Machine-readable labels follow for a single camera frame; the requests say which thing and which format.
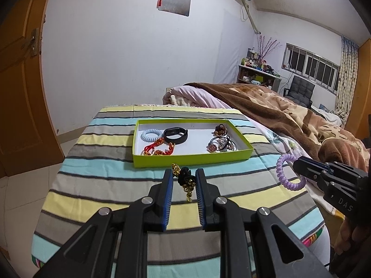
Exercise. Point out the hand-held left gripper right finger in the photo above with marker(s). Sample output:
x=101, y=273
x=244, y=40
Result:
x=201, y=205

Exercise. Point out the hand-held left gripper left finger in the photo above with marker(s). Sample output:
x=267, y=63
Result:
x=169, y=205

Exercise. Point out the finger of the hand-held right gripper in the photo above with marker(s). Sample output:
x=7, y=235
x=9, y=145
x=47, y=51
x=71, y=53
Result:
x=339, y=197
x=347, y=172

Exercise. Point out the green cardboard box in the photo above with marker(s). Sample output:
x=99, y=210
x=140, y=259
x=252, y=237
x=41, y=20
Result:
x=191, y=147

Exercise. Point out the black fitness band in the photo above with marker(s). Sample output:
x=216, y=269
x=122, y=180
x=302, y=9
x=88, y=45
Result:
x=175, y=139

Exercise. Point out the person's right hand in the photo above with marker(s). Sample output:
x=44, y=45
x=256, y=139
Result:
x=345, y=234

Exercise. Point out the white blue bedding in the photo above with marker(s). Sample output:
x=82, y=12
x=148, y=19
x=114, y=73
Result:
x=327, y=114

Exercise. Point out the striped bed sheet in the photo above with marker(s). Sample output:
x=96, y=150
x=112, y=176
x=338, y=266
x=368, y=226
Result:
x=101, y=185

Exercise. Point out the orange wooden wardrobe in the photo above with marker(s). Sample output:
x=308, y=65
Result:
x=363, y=92

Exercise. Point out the patterned curtain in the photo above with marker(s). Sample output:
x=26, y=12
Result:
x=347, y=78

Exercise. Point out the black chair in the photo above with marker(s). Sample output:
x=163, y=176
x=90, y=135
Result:
x=301, y=88

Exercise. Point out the pink quilt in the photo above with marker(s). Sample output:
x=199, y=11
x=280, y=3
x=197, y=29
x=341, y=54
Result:
x=200, y=95

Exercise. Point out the brown patterned blanket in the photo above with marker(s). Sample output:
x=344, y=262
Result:
x=260, y=104

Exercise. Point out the barred window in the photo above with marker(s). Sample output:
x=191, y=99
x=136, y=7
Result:
x=310, y=66

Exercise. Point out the wooden shelf unit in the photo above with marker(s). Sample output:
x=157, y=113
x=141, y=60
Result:
x=255, y=76

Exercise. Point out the row of bottles and jars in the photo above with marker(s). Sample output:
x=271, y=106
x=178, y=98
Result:
x=255, y=60

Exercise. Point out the purple flower branches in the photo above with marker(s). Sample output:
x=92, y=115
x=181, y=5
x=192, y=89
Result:
x=268, y=47

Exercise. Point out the wooden door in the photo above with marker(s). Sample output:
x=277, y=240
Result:
x=23, y=107

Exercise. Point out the metal door latch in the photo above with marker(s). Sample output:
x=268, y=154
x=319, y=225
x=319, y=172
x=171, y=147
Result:
x=34, y=43

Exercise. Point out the wrapped wall pipe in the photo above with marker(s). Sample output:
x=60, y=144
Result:
x=250, y=14

